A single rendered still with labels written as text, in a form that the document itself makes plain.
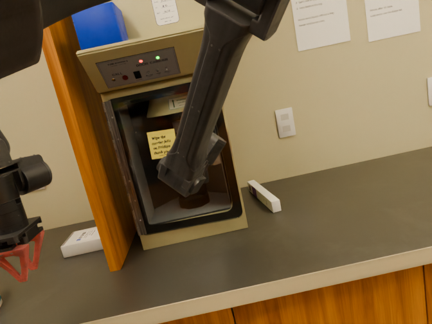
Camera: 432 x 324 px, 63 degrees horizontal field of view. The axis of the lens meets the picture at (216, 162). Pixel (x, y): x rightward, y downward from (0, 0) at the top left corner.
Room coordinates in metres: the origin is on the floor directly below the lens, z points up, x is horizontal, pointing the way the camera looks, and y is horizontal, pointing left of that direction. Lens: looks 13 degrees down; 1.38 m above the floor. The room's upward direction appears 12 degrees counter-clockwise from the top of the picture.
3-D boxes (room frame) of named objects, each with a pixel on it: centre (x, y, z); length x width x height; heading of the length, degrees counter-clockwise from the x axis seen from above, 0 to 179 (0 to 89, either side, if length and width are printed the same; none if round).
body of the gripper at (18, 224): (0.64, 0.40, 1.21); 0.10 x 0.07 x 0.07; 1
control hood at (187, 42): (0.92, 0.11, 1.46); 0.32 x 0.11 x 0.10; 91
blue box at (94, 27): (0.92, 0.20, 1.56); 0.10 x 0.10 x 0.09; 1
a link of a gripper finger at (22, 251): (0.63, 0.40, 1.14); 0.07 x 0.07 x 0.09; 1
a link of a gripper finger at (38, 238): (0.65, 0.40, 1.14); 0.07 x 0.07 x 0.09; 1
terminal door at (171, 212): (0.96, 0.11, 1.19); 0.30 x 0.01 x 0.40; 86
